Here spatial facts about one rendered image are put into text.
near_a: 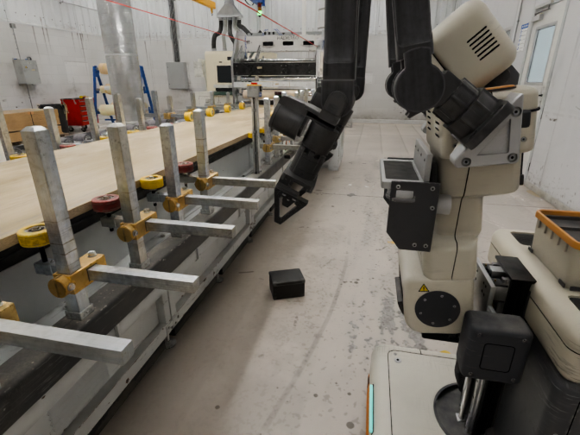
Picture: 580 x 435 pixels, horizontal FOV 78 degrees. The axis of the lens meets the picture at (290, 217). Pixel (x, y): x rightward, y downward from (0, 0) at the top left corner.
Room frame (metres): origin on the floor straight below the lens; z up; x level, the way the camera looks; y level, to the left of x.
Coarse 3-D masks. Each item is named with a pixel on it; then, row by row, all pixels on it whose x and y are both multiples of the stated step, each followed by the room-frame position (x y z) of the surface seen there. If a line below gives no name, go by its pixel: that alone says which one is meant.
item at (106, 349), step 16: (0, 320) 0.54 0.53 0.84; (0, 336) 0.52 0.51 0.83; (16, 336) 0.51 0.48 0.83; (32, 336) 0.50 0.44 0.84; (48, 336) 0.50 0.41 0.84; (64, 336) 0.50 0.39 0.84; (80, 336) 0.50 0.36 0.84; (96, 336) 0.50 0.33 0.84; (64, 352) 0.49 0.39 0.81; (80, 352) 0.48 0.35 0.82; (96, 352) 0.47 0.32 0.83; (112, 352) 0.47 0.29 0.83; (128, 352) 0.48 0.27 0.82
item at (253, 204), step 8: (160, 192) 1.30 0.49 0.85; (152, 200) 1.28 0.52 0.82; (160, 200) 1.28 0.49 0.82; (192, 200) 1.25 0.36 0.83; (200, 200) 1.24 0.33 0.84; (208, 200) 1.24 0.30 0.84; (216, 200) 1.23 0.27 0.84; (224, 200) 1.22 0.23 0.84; (232, 200) 1.22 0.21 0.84; (240, 200) 1.21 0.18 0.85; (248, 200) 1.21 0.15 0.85; (256, 200) 1.21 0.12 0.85; (248, 208) 1.20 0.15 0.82; (256, 208) 1.20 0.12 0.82
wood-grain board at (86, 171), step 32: (192, 128) 2.80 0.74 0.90; (224, 128) 2.80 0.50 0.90; (64, 160) 1.64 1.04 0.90; (96, 160) 1.64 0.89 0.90; (160, 160) 1.64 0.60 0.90; (192, 160) 1.71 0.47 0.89; (0, 192) 1.13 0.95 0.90; (32, 192) 1.13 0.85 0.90; (64, 192) 1.13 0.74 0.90; (96, 192) 1.13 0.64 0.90; (0, 224) 0.85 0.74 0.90
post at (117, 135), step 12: (108, 132) 0.98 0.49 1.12; (120, 132) 0.98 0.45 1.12; (120, 144) 0.97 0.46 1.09; (120, 156) 0.97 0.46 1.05; (120, 168) 0.97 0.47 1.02; (132, 168) 1.00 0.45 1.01; (120, 180) 0.98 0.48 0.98; (132, 180) 1.00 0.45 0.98; (120, 192) 0.98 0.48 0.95; (132, 192) 0.99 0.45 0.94; (120, 204) 0.98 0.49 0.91; (132, 204) 0.98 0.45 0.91; (132, 216) 0.97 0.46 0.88; (132, 240) 0.98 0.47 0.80; (132, 252) 0.98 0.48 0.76; (144, 252) 1.00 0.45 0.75
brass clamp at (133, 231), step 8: (144, 216) 1.03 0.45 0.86; (152, 216) 1.05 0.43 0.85; (120, 224) 0.97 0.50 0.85; (128, 224) 0.96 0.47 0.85; (136, 224) 0.97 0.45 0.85; (144, 224) 1.01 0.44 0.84; (120, 232) 0.95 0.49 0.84; (128, 232) 0.95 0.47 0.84; (136, 232) 0.96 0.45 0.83; (144, 232) 1.00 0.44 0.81; (128, 240) 0.95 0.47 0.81
